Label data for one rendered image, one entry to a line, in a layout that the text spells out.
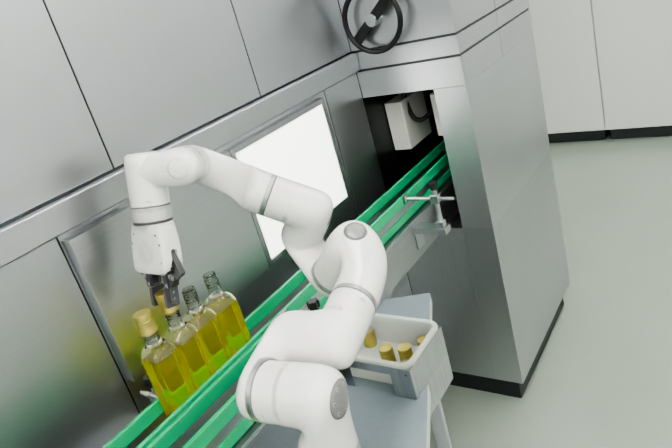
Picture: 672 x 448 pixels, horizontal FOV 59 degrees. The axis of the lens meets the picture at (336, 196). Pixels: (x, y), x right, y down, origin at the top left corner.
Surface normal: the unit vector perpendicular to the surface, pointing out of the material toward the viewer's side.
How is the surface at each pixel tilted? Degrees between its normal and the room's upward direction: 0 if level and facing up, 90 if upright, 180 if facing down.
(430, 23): 90
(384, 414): 0
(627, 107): 90
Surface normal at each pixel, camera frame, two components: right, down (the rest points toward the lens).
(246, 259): 0.81, -0.01
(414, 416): -0.26, -0.90
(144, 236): -0.58, 0.14
